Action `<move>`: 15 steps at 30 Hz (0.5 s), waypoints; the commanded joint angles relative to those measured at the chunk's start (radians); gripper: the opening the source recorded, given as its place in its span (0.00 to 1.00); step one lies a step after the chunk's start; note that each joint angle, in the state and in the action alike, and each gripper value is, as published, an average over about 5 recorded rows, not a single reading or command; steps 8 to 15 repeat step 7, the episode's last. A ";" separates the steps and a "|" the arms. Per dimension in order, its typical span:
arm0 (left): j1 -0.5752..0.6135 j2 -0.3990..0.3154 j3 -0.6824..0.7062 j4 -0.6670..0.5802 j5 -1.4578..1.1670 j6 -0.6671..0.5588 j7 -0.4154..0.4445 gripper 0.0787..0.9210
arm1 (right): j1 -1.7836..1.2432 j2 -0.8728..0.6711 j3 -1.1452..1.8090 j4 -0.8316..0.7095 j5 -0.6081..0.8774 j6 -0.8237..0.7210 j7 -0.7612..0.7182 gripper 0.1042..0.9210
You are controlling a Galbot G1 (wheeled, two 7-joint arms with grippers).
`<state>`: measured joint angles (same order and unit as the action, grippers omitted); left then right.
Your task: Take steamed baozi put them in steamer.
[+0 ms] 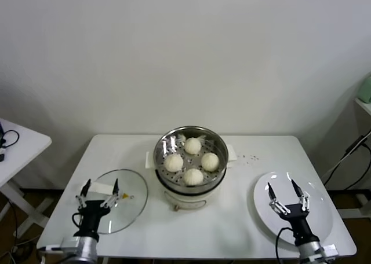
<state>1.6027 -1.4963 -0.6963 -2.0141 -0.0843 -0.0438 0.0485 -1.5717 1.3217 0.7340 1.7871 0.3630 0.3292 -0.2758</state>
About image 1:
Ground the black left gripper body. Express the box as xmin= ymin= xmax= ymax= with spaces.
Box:
xmin=73 ymin=200 xmax=110 ymax=238

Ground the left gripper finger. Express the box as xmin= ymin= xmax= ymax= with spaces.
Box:
xmin=100 ymin=178 xmax=121 ymax=210
xmin=75 ymin=179 xmax=92 ymax=210

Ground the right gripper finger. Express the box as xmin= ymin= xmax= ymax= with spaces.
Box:
xmin=290 ymin=178 xmax=311 ymax=213
xmin=266 ymin=182 xmax=291 ymax=216

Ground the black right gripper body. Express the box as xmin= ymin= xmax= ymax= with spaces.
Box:
xmin=282 ymin=204 xmax=320 ymax=247

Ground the white steamed baozi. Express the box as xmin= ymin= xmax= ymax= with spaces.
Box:
xmin=201 ymin=152 xmax=220 ymax=172
xmin=164 ymin=154 xmax=184 ymax=173
xmin=184 ymin=168 xmax=205 ymax=187
xmin=184 ymin=137 xmax=202 ymax=155

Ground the stainless steel steamer basket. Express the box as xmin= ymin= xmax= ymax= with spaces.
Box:
xmin=144 ymin=126 xmax=239 ymax=196

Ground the white round plate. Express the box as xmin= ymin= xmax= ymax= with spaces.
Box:
xmin=253 ymin=171 xmax=334 ymax=247

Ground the white electric cooker base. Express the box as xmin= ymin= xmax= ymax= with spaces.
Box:
xmin=146 ymin=156 xmax=237 ymax=212

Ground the white side table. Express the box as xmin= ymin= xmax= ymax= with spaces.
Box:
xmin=0 ymin=118 xmax=53 ymax=229

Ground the white shelf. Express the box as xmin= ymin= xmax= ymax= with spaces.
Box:
xmin=355 ymin=98 xmax=371 ymax=116

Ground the pale green appliance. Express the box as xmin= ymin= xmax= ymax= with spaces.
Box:
xmin=357 ymin=74 xmax=371 ymax=104

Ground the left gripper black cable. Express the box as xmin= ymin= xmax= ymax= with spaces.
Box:
xmin=71 ymin=212 xmax=84 ymax=228

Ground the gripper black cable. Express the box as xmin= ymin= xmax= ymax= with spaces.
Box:
xmin=274 ymin=226 xmax=297 ymax=264
xmin=71 ymin=212 xmax=84 ymax=228

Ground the glass lid with white handle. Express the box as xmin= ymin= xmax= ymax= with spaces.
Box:
xmin=78 ymin=168 xmax=149 ymax=235

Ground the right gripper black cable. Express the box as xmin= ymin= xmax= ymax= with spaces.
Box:
xmin=274 ymin=226 xmax=297 ymax=264

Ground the thin white cable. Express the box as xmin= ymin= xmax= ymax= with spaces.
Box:
xmin=323 ymin=141 xmax=371 ymax=184

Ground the black power cable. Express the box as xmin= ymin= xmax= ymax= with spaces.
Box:
xmin=322 ymin=130 xmax=371 ymax=191

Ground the black looped cable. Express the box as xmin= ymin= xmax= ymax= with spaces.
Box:
xmin=1 ymin=130 xmax=20 ymax=149

